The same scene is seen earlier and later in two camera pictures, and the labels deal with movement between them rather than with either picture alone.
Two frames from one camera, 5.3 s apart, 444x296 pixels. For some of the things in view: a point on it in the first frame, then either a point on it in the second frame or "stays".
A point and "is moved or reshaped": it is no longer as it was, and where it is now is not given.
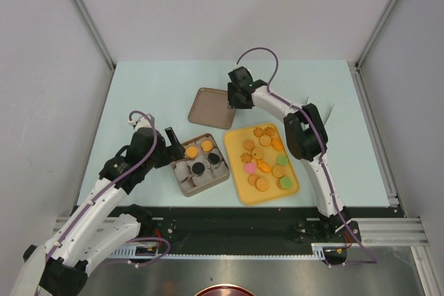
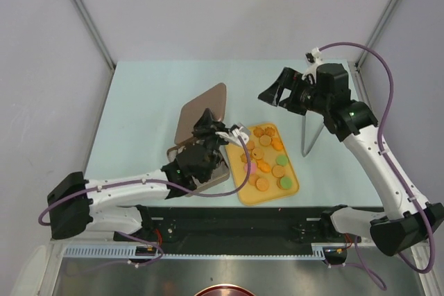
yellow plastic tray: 260,165 stays
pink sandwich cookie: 250,168 stays
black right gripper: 232,100 -> 272,95
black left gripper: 173,152 -> 207,125
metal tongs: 228,105 is moved or reshaped
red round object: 224,290 stays
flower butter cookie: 248,145 stays
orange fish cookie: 263,166 stays
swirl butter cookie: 269,131 stays
